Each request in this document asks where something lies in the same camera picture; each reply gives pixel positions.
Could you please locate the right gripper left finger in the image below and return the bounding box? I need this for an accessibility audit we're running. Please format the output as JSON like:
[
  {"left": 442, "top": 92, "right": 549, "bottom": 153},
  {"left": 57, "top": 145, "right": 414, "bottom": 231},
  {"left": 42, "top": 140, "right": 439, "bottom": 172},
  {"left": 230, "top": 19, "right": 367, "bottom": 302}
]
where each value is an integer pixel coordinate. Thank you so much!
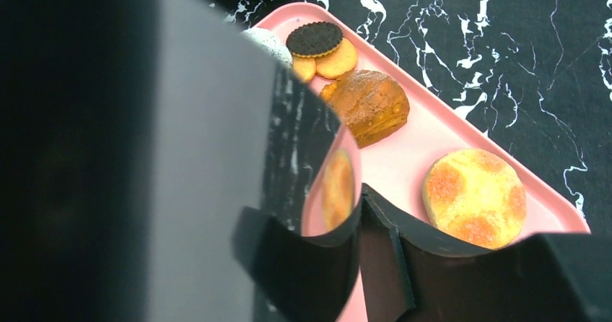
[{"left": 232, "top": 205, "right": 362, "bottom": 321}]

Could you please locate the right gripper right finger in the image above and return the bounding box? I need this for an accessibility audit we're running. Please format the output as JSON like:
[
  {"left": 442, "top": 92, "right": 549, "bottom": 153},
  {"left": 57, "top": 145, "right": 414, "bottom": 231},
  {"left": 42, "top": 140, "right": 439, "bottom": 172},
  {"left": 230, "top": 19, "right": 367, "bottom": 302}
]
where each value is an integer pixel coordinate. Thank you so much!
[{"left": 359, "top": 185, "right": 611, "bottom": 321}]

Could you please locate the orange sugared bun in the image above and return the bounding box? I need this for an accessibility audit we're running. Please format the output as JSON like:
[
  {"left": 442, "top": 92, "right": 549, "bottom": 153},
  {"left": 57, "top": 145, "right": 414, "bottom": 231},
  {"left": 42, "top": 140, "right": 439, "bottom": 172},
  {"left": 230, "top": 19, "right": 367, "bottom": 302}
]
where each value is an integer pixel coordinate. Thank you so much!
[{"left": 421, "top": 148, "right": 527, "bottom": 249}]

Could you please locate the pink serving tray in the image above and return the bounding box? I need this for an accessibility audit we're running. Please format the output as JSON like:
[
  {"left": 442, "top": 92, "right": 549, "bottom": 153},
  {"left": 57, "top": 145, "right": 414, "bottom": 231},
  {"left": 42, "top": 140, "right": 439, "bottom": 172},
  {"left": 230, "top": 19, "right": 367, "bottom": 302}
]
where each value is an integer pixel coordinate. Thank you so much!
[{"left": 255, "top": 1, "right": 590, "bottom": 322}]

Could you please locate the metal tongs black handle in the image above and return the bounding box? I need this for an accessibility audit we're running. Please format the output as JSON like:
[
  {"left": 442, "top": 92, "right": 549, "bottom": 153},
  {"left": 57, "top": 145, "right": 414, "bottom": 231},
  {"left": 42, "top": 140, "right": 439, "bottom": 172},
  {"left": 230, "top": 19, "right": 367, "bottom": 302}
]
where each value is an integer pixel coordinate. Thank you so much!
[{"left": 0, "top": 0, "right": 363, "bottom": 322}]

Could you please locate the grey powdered cake ball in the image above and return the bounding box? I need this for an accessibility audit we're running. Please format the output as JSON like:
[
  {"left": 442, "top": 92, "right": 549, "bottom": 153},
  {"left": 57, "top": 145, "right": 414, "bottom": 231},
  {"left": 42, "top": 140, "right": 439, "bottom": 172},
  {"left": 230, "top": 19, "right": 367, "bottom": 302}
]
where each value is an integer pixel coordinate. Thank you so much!
[{"left": 241, "top": 27, "right": 293, "bottom": 68}]

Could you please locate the brown bread bun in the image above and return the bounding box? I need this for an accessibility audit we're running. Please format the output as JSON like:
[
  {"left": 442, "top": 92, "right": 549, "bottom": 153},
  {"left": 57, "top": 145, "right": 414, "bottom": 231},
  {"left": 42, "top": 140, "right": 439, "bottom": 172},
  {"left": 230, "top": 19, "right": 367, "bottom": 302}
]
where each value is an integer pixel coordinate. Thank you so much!
[{"left": 320, "top": 69, "right": 411, "bottom": 148}]

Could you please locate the plain orange biscuit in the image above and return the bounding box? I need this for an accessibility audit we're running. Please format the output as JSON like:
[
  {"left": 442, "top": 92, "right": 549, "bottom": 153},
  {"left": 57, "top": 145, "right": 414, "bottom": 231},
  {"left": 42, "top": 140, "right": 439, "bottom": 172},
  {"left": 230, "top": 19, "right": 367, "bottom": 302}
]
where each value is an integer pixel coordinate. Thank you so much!
[
  {"left": 292, "top": 56, "right": 317, "bottom": 83},
  {"left": 315, "top": 38, "right": 358, "bottom": 79}
]

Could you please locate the black sandwich cookie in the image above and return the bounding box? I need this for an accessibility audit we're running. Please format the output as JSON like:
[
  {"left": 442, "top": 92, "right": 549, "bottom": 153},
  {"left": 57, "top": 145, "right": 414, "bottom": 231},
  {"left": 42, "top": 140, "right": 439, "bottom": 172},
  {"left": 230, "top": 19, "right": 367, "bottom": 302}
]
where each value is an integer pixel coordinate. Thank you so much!
[{"left": 286, "top": 22, "right": 344, "bottom": 58}]

